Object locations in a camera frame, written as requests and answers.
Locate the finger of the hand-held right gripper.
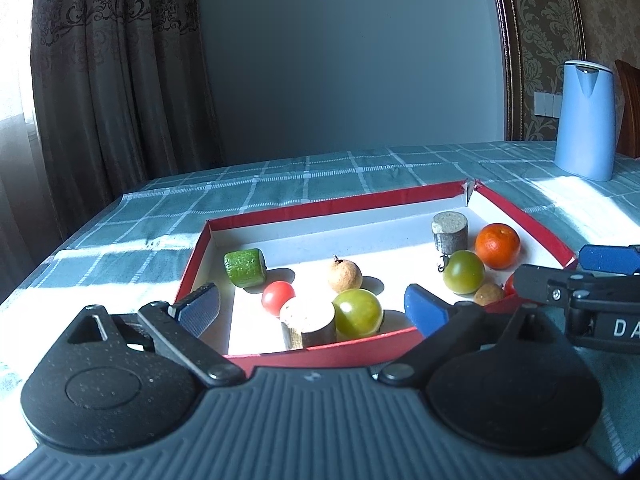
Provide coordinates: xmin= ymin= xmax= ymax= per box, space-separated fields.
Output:
xmin=512 ymin=264 xmax=640 ymax=311
xmin=578 ymin=244 xmax=640 ymax=277

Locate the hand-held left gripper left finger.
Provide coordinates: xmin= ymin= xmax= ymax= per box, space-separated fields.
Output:
xmin=65 ymin=282 xmax=247 ymax=388

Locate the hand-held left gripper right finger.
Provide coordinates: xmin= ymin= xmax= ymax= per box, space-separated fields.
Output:
xmin=377 ymin=284 xmax=571 ymax=387

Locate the brown longan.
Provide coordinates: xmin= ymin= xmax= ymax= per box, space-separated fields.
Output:
xmin=473 ymin=282 xmax=506 ymax=307
xmin=327 ymin=255 xmax=363 ymax=294

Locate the green cucumber piece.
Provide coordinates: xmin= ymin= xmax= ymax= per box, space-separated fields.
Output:
xmin=223 ymin=248 xmax=267 ymax=289

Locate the green tomato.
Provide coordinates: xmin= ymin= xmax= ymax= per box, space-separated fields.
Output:
xmin=442 ymin=250 xmax=486 ymax=295
xmin=332 ymin=288 xmax=384 ymax=338

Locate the cut sugarcane piece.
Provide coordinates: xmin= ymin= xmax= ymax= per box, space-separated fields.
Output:
xmin=431 ymin=211 xmax=469 ymax=257
xmin=279 ymin=297 xmax=337 ymax=351

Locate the red cardboard box tray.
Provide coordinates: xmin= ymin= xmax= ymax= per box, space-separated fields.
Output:
xmin=172 ymin=178 xmax=579 ymax=371

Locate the orange tangerine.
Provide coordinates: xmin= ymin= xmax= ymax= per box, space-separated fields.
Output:
xmin=475 ymin=223 xmax=521 ymax=269

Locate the light blue kettle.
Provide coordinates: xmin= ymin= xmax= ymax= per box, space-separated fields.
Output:
xmin=554 ymin=60 xmax=615 ymax=182

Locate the wooden chair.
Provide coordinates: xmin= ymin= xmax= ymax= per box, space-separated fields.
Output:
xmin=614 ymin=59 xmax=640 ymax=158

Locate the green checked tablecloth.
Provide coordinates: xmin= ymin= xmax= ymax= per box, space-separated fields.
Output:
xmin=0 ymin=140 xmax=640 ymax=480

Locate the brown patterned curtain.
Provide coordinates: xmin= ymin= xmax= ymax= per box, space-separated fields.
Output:
xmin=27 ymin=0 xmax=226 ymax=241

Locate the sheer white curtain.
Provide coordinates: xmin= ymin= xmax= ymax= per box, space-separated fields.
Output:
xmin=0 ymin=0 xmax=51 ymax=306

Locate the white wall switch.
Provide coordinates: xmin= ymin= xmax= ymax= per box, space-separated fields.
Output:
xmin=534 ymin=91 xmax=565 ymax=118

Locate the dark wooden wall trim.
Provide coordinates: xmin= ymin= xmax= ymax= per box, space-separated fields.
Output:
xmin=487 ymin=0 xmax=531 ymax=142

